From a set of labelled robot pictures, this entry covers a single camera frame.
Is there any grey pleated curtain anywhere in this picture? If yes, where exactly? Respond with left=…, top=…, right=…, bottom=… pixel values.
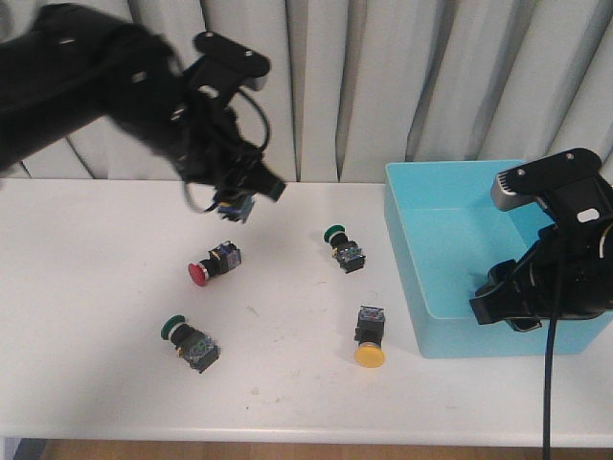
left=0, top=0, right=613, bottom=187

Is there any red button left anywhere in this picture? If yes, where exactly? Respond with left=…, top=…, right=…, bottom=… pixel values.
left=188, top=241, right=242, bottom=287

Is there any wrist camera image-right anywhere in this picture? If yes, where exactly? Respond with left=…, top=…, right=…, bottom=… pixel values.
left=490, top=148, right=602, bottom=211

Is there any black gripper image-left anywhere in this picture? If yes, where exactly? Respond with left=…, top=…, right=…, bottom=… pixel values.
left=172, top=61, right=286, bottom=201

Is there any green button lower left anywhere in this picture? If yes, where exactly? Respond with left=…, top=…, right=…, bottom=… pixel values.
left=160, top=314, right=220, bottom=374

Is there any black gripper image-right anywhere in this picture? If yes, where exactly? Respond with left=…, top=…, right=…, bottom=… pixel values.
left=469, top=176, right=612, bottom=332

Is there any green button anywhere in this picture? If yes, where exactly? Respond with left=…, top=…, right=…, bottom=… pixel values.
left=323, top=224, right=366, bottom=274
left=160, top=314, right=220, bottom=374

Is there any green button upper right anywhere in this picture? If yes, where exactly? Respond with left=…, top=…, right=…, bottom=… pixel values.
left=323, top=224, right=366, bottom=274

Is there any black cable image-left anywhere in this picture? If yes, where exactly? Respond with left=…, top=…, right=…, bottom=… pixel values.
left=182, top=88, right=271, bottom=215

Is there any black cable image-right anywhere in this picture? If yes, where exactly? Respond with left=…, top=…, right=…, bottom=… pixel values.
left=540, top=224, right=613, bottom=460

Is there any blue plastic box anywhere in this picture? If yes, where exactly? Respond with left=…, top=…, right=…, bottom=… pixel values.
left=384, top=160, right=612, bottom=358

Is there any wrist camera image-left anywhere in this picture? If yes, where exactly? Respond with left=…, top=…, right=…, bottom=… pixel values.
left=193, top=32, right=271, bottom=91

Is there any yellow button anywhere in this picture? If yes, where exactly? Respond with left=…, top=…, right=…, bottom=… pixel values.
left=353, top=306, right=385, bottom=368
left=213, top=191, right=255, bottom=223

